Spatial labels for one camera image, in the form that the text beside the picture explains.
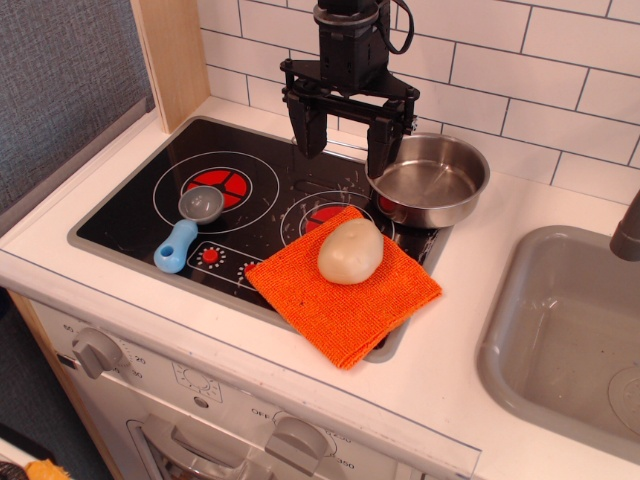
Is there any orange knitted cloth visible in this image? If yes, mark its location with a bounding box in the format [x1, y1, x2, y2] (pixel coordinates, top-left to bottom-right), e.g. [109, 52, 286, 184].
[246, 207, 442, 370]

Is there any grey faucet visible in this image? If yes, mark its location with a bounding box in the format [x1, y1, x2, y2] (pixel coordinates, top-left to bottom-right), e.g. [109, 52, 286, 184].
[609, 191, 640, 262]

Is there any blue grey toy spoon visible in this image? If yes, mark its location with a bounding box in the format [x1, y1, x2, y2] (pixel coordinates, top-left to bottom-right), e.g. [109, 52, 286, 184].
[153, 185, 224, 274]

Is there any beige toy potato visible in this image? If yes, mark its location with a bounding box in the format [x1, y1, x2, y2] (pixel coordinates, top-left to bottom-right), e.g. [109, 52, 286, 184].
[317, 218, 384, 285]

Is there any wooden side post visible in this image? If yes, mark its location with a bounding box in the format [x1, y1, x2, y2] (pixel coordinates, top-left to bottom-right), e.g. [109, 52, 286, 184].
[130, 0, 210, 134]

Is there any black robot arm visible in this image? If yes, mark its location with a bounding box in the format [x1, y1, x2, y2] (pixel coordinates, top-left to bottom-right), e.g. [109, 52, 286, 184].
[280, 1, 420, 179]

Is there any grey oven knob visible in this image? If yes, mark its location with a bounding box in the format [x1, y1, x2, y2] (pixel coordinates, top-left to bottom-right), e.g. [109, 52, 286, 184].
[265, 417, 329, 476]

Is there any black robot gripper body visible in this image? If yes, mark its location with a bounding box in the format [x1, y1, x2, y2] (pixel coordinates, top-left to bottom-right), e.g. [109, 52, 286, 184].
[280, 18, 420, 134]

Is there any grey plastic sink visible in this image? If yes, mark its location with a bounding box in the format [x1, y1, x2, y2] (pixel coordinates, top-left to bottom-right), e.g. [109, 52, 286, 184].
[478, 225, 639, 463]

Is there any stainless steel pot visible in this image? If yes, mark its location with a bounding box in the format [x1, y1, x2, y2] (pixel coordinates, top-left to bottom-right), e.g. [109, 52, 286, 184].
[368, 133, 490, 229]

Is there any black cable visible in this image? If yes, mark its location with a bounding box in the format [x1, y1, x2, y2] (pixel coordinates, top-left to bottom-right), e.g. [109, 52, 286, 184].
[377, 0, 416, 56]

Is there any grey timer knob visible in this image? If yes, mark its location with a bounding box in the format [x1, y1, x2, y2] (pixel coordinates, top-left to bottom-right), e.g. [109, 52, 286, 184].
[72, 328, 123, 379]

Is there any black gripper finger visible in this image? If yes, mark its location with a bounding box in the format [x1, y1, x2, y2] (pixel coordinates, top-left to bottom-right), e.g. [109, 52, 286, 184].
[286, 90, 327, 158]
[366, 102, 405, 179]

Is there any grey oven door handle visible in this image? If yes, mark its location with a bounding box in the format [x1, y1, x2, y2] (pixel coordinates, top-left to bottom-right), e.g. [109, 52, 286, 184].
[139, 415, 250, 479]

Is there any orange yellow object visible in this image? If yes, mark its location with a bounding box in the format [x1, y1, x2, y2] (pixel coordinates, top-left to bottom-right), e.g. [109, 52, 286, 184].
[24, 459, 71, 480]

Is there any black toy stovetop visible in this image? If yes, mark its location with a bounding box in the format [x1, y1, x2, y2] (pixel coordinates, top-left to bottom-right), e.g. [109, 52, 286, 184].
[66, 115, 455, 365]

